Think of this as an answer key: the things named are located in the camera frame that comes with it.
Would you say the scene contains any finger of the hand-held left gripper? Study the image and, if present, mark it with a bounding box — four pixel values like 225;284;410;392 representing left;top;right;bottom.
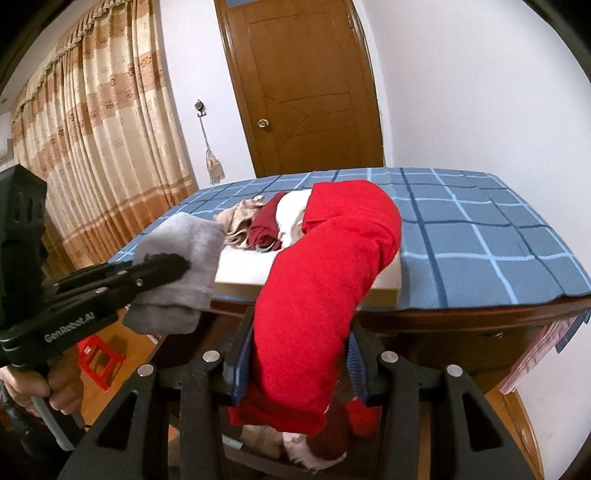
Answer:
44;253;191;292
41;271;186;325

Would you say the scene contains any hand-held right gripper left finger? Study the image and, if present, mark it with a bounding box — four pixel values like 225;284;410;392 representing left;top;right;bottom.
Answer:
58;305;257;480

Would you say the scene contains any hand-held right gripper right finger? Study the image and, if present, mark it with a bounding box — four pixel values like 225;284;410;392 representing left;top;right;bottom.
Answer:
344;316;539;480

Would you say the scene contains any grey striped sock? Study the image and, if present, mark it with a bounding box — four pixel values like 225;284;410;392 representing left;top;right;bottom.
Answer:
122;213;228;334

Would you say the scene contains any beige wooden tray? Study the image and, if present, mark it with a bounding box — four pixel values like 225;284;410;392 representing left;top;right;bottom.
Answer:
213;242;403;309

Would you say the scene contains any pale pink white underwear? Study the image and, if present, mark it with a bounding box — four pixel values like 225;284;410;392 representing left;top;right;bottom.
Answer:
215;195;269;252

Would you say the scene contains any wooden drawer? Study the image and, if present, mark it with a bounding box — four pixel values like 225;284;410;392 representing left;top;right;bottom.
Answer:
154;311;409;480

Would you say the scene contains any cream underwear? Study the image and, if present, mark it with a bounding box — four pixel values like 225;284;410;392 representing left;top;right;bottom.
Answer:
272;190;319;252

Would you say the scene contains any person's left forearm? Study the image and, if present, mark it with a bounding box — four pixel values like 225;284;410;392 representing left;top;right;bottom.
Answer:
0;401;63;480

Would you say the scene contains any person's left hand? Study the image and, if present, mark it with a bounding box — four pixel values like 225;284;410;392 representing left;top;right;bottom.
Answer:
0;362;84;418

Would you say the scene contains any red plastic stool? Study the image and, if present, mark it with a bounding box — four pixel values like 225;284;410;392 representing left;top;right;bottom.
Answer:
78;336;127;393

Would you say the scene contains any small white cloth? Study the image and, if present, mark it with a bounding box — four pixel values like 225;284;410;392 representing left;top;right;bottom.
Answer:
283;431;345;472

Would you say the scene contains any dark wooden desk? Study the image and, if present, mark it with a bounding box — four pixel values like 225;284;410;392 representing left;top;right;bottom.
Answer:
152;295;589;402

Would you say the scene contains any curtain tieback tassel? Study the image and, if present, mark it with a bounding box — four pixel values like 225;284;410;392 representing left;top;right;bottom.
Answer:
198;115;227;186

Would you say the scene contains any beige patterned curtain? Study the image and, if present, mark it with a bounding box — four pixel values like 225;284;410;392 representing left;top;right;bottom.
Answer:
11;7;199;273

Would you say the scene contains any blue checked tablecloth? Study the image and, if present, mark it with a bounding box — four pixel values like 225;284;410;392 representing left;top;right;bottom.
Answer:
111;167;591;311

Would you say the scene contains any pink hanging cloth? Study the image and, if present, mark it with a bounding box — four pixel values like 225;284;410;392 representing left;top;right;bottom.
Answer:
501;311;589;395

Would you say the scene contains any brown wooden door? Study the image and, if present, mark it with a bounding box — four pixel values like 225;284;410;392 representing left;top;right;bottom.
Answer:
215;0;386;178

